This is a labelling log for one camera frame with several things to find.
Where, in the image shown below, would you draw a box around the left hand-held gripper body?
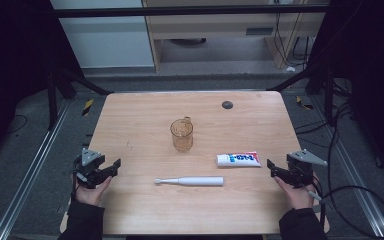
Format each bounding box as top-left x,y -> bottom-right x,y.
73,148 -> 107,188

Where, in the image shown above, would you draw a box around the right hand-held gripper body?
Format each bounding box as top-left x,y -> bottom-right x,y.
286,149 -> 329,188

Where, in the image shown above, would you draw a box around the amber transparent cup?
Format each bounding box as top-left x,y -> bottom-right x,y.
169,115 -> 194,154

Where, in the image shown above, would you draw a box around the white electric toothbrush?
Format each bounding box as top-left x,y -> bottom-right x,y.
154,176 -> 225,187

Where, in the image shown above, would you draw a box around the person's right hand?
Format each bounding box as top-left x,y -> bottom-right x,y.
273,176 -> 318,211

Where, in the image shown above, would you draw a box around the person's left hand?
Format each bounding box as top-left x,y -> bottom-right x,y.
74,175 -> 114,207

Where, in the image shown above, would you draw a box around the white toothpaste tube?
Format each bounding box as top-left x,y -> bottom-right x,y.
215,151 -> 262,168

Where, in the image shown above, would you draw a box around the yellow black tape strip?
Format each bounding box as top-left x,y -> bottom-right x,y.
295,95 -> 314,111
81,98 -> 95,117

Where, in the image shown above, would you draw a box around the black metal stand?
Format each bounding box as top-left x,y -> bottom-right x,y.
267,64 -> 336,126
45,64 -> 114,131

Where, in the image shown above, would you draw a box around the black curtain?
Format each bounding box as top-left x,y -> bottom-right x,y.
308,0 -> 384,183
0,0 -> 84,168

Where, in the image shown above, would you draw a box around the white cabinet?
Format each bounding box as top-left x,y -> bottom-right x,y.
50,0 -> 155,69

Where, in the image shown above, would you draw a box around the light wooden desk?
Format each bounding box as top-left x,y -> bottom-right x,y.
142,0 -> 329,73

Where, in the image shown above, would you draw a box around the black horizontal bar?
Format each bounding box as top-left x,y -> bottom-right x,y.
53,3 -> 329,19

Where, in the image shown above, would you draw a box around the grey cable plug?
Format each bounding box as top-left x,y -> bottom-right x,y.
306,189 -> 325,203

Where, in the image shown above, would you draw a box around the aluminium floor rail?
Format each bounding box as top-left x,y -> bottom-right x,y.
0,101 -> 72,240
309,98 -> 384,238

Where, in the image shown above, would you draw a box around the thick black cable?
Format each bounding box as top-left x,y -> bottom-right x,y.
313,99 -> 384,240

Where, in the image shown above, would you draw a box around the hanging black cables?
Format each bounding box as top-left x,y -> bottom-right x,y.
273,12 -> 312,68

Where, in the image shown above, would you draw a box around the grey desk handle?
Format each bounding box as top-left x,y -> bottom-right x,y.
245,27 -> 275,36

